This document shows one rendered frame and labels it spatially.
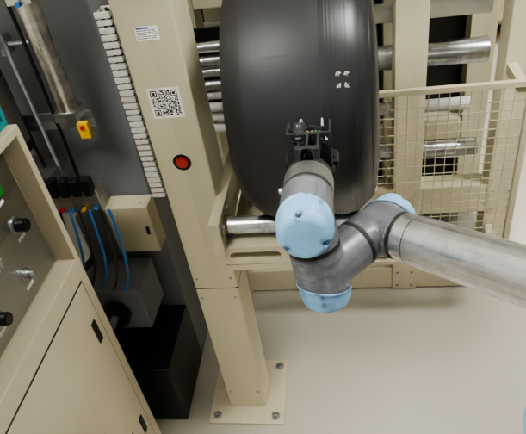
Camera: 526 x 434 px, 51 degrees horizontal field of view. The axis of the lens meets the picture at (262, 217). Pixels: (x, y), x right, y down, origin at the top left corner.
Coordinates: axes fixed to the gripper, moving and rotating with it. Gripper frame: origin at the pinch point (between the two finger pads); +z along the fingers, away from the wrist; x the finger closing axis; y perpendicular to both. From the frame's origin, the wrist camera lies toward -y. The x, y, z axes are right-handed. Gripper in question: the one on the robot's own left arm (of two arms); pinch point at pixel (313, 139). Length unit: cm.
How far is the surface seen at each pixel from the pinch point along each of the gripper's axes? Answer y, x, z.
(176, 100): 2.3, 31.5, 21.5
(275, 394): -118, 24, 41
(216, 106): -15, 33, 64
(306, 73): 11.0, 0.6, 4.2
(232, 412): -119, 39, 33
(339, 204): -18.5, -3.8, 7.3
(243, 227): -30.1, 20.3, 17.8
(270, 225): -29.7, 13.4, 17.9
